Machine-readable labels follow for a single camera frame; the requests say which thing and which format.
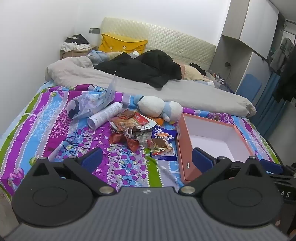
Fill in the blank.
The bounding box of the pile of assorted snack packets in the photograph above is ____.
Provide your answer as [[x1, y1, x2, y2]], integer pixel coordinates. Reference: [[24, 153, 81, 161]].
[[109, 108, 167, 154]]

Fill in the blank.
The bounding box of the grey wardrobe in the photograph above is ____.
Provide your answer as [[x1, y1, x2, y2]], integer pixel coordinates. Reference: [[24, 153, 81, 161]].
[[209, 0, 287, 102]]

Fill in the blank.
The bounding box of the purple floral bedsheet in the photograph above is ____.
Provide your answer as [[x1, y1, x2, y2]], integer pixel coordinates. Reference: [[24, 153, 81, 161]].
[[0, 83, 281, 202]]

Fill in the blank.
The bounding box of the brown cardboard box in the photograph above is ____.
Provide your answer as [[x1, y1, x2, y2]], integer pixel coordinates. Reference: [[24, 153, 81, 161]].
[[60, 45, 96, 60]]

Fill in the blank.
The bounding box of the yellow pillow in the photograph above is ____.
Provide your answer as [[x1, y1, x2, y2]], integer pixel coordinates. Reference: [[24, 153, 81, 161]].
[[98, 33, 148, 54]]

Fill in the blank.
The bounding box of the pile of clothes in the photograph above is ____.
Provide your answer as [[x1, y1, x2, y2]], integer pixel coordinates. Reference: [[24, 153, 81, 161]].
[[61, 34, 92, 52]]

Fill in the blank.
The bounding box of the blue snack packet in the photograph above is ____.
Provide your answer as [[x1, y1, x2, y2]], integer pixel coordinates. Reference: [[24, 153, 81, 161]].
[[150, 128, 178, 162]]

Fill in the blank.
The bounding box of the cream quilted headboard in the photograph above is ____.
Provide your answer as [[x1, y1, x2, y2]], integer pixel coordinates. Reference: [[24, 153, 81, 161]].
[[100, 17, 216, 71]]

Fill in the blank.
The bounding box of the grey duvet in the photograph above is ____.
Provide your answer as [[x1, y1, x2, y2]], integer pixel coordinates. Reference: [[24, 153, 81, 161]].
[[45, 56, 257, 117]]

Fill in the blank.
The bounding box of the white spray can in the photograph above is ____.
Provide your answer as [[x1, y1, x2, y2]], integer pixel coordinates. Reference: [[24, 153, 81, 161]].
[[87, 102, 124, 129]]

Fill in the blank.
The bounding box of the orange snack packet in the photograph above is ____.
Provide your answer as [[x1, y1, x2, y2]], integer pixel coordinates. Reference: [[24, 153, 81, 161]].
[[150, 117, 166, 127]]

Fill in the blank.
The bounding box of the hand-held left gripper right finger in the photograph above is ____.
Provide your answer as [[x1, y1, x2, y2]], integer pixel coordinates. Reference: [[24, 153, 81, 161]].
[[178, 147, 269, 195]]

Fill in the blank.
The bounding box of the pink cardboard box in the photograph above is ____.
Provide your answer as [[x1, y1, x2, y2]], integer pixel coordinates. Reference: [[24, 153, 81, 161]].
[[176, 113, 257, 184]]

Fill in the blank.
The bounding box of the dark hanging garment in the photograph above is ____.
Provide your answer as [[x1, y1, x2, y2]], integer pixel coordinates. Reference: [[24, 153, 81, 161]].
[[273, 46, 296, 102]]

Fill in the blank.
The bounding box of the white and blue plush toy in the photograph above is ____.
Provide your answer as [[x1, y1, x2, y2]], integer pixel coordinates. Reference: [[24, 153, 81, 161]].
[[134, 95, 183, 123]]

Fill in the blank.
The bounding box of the light blue garment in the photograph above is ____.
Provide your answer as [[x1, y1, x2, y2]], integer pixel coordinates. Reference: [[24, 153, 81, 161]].
[[86, 50, 112, 65]]

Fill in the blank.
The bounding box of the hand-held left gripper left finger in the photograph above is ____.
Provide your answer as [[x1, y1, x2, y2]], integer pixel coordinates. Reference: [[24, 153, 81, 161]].
[[30, 147, 115, 195]]

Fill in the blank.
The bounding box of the clear plastic bag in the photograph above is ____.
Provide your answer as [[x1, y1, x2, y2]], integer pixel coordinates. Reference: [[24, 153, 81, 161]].
[[67, 71, 116, 120]]

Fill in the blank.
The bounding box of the beige pillow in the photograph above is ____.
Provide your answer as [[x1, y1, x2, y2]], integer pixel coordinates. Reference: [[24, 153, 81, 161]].
[[180, 64, 207, 80]]

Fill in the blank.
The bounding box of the blue board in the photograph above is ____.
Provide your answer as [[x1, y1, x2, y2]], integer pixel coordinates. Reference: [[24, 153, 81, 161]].
[[236, 74, 263, 102]]

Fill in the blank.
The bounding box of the black jacket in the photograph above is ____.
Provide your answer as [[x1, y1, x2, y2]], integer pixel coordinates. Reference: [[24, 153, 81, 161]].
[[94, 49, 183, 88]]

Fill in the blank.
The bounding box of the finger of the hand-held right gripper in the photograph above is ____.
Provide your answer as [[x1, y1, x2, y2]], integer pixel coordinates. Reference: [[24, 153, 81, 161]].
[[259, 159, 296, 184]]

